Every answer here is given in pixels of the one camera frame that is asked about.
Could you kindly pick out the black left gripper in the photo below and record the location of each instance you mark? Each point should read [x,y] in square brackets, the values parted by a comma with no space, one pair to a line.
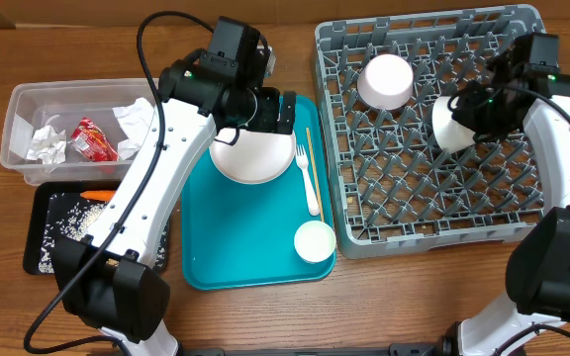
[270,119]

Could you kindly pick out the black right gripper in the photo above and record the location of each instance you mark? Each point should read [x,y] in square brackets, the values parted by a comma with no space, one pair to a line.
[472,115]

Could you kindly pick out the pink plate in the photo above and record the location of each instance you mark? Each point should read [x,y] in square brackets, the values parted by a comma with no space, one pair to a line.
[255,158]

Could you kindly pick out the white bowl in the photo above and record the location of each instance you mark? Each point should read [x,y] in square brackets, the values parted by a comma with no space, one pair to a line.
[449,135]

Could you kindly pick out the white paper cup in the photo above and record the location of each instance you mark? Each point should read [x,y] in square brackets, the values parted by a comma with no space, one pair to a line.
[314,241]

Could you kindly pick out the white napkin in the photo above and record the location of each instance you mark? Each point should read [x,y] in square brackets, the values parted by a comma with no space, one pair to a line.
[134,120]

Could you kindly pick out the orange carrot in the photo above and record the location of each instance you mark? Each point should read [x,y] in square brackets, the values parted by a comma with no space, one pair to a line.
[98,195]

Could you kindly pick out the red snack wrapper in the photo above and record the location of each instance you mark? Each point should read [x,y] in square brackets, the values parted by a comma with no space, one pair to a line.
[89,140]

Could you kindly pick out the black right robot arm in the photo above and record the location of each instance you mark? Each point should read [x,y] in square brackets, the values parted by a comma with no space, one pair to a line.
[528,92]

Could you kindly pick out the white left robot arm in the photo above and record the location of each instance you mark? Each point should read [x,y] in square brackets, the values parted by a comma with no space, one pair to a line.
[106,277]

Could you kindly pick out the grey dishwasher rack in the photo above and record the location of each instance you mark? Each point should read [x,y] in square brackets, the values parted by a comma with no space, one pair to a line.
[394,190]

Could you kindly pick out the wooden chopstick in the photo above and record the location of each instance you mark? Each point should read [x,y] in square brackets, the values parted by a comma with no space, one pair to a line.
[315,173]

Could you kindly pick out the pink plastic fork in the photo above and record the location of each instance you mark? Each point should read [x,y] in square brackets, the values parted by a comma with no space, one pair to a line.
[302,162]

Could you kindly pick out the teal plastic tray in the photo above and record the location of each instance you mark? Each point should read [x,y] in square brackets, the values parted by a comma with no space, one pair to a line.
[239,235]

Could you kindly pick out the clear plastic bin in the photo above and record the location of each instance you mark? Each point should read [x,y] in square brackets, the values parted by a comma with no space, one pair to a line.
[62,105]

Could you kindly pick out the small crumpled paper ball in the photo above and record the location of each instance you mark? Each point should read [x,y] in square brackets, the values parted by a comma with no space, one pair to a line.
[48,146]

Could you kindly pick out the spilled rice pile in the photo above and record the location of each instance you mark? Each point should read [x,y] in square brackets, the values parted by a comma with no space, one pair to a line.
[68,215]

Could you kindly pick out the black tray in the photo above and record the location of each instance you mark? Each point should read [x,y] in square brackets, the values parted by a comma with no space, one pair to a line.
[39,214]

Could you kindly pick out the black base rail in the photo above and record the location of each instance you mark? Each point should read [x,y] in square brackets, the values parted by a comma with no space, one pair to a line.
[314,352]

